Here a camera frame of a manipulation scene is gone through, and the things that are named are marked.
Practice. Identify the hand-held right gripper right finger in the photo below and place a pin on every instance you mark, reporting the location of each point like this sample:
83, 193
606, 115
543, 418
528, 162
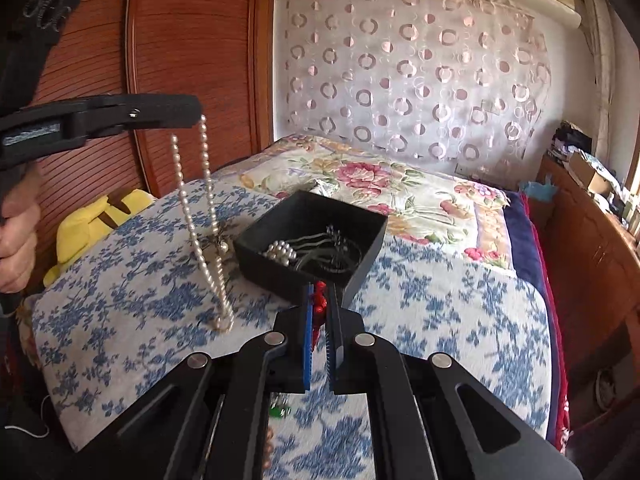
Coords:
334, 350

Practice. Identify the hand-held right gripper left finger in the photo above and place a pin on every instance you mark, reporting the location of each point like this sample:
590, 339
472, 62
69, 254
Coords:
306, 345

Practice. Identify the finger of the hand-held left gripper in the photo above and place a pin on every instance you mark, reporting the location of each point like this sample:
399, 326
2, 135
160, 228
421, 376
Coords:
160, 110

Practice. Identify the black cardboard box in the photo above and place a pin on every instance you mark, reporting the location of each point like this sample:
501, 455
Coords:
360, 250

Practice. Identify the person's left hand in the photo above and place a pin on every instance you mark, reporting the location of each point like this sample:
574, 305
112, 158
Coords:
17, 240

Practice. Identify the brown wooden wardrobe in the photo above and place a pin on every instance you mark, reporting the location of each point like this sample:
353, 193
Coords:
190, 35

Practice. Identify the yellow plush toy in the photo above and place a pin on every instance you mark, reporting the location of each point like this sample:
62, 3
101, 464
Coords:
85, 230

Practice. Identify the pink floral bedspread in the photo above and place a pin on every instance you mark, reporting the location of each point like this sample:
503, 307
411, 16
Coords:
425, 200

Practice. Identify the blue floral white blanket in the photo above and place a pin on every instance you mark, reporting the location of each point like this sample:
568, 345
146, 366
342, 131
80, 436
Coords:
125, 320

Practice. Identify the navy blanket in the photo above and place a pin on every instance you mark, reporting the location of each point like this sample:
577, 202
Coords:
525, 240

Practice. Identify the red blanket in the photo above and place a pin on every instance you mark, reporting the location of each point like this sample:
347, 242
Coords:
555, 335

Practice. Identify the light blue bag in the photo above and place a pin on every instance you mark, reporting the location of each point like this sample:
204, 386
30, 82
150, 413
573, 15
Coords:
537, 192

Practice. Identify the long wooden cabinet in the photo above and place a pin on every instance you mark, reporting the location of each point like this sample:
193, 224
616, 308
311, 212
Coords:
590, 260

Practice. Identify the shoe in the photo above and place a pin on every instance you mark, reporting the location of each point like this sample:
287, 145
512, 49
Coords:
605, 387

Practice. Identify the dark chair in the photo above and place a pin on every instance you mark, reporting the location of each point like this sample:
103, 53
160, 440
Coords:
615, 410

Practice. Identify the open cardboard box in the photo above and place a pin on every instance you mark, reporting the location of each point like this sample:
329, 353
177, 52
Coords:
587, 172

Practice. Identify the pile of dark clothes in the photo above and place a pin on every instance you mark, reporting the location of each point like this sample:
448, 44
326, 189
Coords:
567, 140

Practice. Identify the pale window curtain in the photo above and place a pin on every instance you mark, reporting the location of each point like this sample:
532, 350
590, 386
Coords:
600, 60

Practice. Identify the circle patterned wall cloth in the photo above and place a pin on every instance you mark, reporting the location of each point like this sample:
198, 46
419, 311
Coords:
410, 70

